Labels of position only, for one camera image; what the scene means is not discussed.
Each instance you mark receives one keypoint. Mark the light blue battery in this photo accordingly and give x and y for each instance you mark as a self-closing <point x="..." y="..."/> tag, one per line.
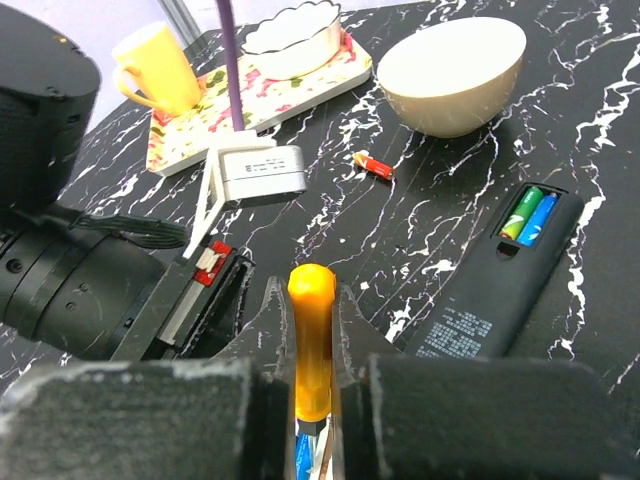
<point x="303" y="457"/>

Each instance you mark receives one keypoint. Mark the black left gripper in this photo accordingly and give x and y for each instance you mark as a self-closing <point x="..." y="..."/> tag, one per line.
<point x="195" y="309"/>

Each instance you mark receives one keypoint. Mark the floral rectangular tray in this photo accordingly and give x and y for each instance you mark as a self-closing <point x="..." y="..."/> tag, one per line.
<point x="177" y="143"/>

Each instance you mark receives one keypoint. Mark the yellow mug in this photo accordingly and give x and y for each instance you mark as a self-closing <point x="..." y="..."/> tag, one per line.
<point x="152" y="70"/>

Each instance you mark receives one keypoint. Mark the white remote blue batteries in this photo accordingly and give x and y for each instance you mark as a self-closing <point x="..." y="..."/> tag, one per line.
<point x="322" y="441"/>

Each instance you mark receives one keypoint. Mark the black remote control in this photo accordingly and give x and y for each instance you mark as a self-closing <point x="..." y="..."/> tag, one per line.
<point x="499" y="280"/>

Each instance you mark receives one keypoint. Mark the green blue batteries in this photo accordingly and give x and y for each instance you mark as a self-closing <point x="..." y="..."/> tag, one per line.
<point x="527" y="215"/>

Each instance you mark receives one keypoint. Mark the left aluminium frame post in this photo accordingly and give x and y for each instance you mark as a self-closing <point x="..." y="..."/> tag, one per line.
<point x="181" y="19"/>

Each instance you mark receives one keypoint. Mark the beige round bowl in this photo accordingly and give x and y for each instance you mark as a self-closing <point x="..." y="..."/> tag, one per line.
<point x="450" y="79"/>

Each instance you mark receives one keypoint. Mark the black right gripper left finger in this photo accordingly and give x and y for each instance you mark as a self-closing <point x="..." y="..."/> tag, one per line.
<point x="227" y="417"/>

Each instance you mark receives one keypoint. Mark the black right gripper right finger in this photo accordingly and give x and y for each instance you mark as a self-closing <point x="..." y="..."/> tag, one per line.
<point x="400" y="417"/>

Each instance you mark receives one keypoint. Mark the red orange battery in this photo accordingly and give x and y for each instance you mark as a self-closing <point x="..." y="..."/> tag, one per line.
<point x="373" y="166"/>

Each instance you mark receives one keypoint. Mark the white scalloped bowl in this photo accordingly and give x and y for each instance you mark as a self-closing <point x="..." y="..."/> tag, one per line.
<point x="296" y="41"/>

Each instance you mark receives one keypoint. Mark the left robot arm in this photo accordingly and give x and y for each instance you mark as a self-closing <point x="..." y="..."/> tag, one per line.
<point x="87" y="285"/>

